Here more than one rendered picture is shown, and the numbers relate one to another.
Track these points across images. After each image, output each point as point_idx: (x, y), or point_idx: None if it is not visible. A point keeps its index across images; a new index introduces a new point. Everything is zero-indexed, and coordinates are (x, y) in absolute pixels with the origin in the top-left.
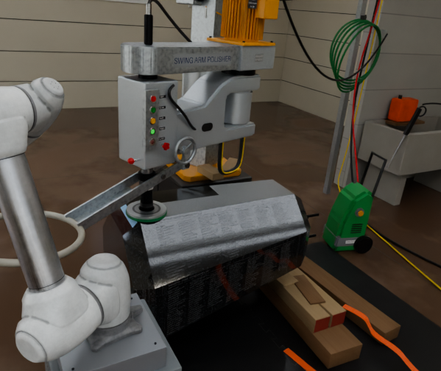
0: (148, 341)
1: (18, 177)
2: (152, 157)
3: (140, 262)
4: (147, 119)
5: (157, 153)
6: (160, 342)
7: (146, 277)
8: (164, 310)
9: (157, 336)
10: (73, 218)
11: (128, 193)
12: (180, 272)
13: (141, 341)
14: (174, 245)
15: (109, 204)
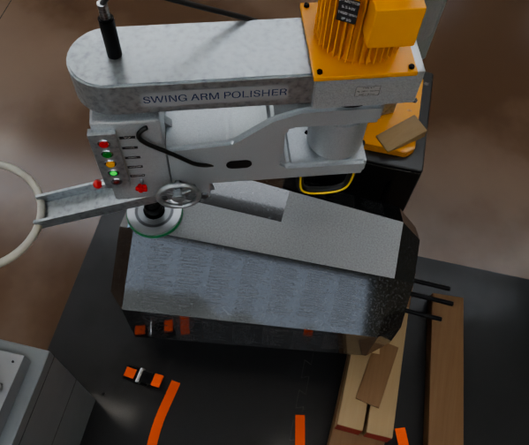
0: None
1: None
2: (125, 191)
3: (121, 270)
4: (100, 162)
5: (134, 187)
6: None
7: (120, 290)
8: (140, 323)
9: None
10: (49, 200)
11: (104, 207)
12: (159, 306)
13: None
14: (165, 274)
15: (76, 212)
